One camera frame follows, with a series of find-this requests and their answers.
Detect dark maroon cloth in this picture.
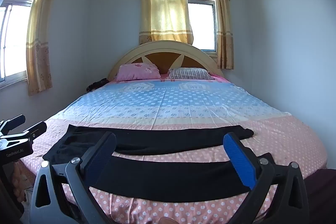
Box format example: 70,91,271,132
302,168,336,224

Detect narrow yellow curtain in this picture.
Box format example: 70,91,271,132
210,0,235,69

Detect striped pillow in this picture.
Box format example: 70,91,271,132
167,68,216,81

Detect cream arched headboard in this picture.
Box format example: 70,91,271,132
108,40,225,81

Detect side wall window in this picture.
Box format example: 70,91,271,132
0,0,44,88

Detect wide yellow curtain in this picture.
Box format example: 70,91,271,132
139,0,195,46

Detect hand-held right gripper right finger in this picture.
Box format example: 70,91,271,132
223,132,310,224

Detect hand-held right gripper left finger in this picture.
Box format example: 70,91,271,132
30,131,117,224

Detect pink floral pillow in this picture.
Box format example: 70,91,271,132
116,63,161,82

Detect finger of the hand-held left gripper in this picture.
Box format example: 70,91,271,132
17,121,47,139
0,114,25,135

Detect window behind headboard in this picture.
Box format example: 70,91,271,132
185,0,218,56

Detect long yellow curtain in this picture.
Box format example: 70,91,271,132
26,0,63,96

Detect polka dot bed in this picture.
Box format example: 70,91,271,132
20,74,328,224

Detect black pants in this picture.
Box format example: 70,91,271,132
43,124,279,199

